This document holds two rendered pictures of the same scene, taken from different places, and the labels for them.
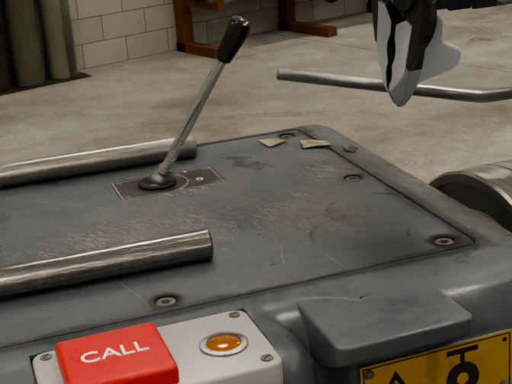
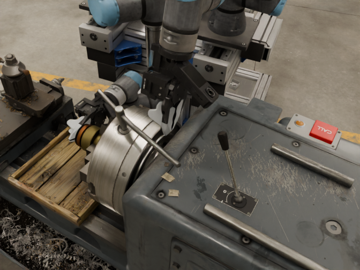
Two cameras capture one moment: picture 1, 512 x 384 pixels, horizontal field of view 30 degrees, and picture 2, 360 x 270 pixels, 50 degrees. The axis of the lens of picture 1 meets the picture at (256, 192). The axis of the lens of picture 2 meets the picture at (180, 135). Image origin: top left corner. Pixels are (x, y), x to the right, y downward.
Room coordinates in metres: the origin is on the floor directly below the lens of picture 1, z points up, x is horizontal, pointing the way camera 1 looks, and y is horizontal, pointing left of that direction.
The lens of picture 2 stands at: (1.26, 0.34, 1.97)
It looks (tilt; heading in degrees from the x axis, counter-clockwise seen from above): 46 degrees down; 225
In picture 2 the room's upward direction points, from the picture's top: 4 degrees clockwise
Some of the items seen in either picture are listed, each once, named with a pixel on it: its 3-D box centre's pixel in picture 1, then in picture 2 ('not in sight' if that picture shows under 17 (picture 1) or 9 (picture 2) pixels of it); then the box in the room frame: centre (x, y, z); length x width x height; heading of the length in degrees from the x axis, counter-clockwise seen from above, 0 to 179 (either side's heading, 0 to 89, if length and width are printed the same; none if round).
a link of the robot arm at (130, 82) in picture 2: not in sight; (127, 86); (0.64, -0.56, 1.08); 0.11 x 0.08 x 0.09; 17
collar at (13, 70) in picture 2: not in sight; (12, 66); (0.93, -0.84, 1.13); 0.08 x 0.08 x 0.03
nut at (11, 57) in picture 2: not in sight; (10, 58); (0.93, -0.84, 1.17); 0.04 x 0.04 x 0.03
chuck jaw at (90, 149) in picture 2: not in sight; (94, 167); (0.94, -0.32, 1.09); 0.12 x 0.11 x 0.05; 18
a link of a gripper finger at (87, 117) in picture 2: not in sight; (89, 118); (0.85, -0.48, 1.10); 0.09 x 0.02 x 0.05; 17
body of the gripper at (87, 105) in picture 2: not in sight; (96, 110); (0.80, -0.52, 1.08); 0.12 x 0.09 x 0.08; 17
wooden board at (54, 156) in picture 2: not in sight; (79, 166); (0.91, -0.51, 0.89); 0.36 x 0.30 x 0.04; 18
